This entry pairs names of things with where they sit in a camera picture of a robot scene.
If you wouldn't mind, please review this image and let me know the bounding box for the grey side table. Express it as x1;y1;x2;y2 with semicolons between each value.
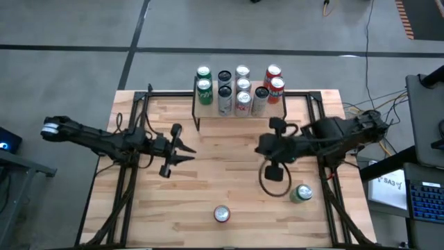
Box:
0;148;58;250

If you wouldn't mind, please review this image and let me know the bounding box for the orange-striped black mat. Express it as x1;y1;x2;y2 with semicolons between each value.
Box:
394;0;444;42

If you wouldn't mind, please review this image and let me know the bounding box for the white paper sign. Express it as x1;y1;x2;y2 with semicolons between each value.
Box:
366;168;409;211

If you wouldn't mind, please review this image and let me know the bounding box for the black desk support beam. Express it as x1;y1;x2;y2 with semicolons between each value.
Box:
359;144;417;182

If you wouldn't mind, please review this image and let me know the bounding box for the silver Celsius Arctic Vibe can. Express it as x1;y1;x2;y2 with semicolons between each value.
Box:
217;85;234;117

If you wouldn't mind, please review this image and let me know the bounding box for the slim Celsius can black lid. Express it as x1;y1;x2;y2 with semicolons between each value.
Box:
217;69;233;88

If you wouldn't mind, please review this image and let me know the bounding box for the silver beverage can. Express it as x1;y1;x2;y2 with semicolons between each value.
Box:
235;76;253;94
234;90;253;118

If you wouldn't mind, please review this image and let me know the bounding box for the green Sprite can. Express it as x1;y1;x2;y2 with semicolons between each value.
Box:
196;65;212;81
196;78;214;106
289;183;314;204

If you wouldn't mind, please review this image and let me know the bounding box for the yellow floor cable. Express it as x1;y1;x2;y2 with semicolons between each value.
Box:
346;90;409;158

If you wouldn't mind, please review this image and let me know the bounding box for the backlit computer keyboard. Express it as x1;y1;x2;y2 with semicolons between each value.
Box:
408;181;444;224

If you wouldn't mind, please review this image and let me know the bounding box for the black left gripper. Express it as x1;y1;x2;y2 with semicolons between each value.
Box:
154;124;197;178

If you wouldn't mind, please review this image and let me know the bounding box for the white Celsius Tropical Vibe can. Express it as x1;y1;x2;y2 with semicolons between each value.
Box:
250;85;270;117

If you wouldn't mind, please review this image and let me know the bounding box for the black monitor post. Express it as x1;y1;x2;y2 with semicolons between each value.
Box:
417;64;444;90

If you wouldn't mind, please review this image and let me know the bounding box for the black computer with blue light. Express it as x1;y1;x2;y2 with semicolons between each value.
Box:
0;126;24;156

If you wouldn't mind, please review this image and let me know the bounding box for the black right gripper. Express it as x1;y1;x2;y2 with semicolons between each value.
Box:
255;117;307;182

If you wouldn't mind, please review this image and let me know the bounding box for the wooden shelf black metal frame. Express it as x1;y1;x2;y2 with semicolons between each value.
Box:
191;75;288;132

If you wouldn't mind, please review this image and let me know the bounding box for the black aluminium table frame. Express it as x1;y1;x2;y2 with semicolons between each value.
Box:
74;82;377;250

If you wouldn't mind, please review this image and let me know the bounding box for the red Fanta can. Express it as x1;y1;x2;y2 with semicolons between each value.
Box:
266;76;286;105
264;63;283;83
213;204;232;224

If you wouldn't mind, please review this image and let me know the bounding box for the black floor cable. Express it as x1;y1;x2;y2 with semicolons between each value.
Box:
362;0;377;101

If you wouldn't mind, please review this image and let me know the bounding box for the black lower desk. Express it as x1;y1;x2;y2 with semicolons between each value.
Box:
402;162;444;250

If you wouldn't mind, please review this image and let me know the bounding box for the silver Diet Coke can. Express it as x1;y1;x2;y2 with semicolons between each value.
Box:
234;64;251;79

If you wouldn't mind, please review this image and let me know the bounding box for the dark grey desk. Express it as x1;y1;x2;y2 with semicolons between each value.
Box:
404;73;444;169

